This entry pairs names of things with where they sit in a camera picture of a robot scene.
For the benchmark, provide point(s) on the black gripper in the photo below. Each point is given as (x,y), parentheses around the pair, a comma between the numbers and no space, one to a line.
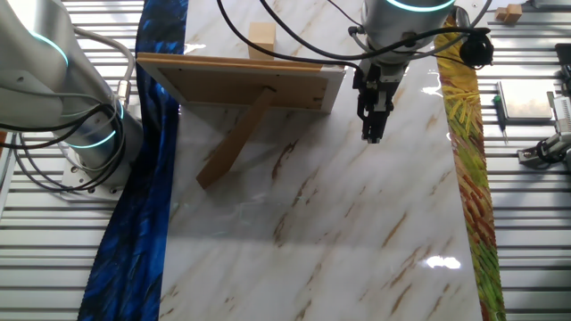
(379,84)

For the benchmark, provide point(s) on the black box device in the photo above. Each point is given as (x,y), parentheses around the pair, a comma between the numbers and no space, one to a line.
(564,67)

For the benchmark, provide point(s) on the light wooden cube block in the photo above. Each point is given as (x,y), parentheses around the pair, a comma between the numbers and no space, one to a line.
(262,38)

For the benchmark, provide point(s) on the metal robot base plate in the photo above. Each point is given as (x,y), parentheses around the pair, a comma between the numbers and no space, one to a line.
(73,178)

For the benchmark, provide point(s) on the flat grey metal plate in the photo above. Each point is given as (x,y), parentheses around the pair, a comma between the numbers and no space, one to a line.
(525,100)

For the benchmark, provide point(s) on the white marble pattern sheet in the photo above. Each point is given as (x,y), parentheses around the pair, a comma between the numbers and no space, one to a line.
(321,214)

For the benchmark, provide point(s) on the yellow green painted cloth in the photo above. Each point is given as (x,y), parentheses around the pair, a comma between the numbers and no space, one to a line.
(473,169)

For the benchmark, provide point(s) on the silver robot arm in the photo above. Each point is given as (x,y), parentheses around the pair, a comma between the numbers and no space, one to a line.
(40,80)

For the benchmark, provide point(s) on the small wooden block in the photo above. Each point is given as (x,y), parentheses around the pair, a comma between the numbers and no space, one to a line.
(514,13)

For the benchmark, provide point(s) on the blue painted cloth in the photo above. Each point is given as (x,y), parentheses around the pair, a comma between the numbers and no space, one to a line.
(134,232)

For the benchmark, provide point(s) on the wooden picture frame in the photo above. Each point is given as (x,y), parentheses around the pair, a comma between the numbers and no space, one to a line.
(241,84)

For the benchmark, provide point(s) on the ribbed silver camera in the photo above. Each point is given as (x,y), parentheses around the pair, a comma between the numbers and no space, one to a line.
(563,113)

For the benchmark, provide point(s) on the tiny wooden block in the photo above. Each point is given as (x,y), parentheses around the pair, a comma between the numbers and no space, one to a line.
(500,14)

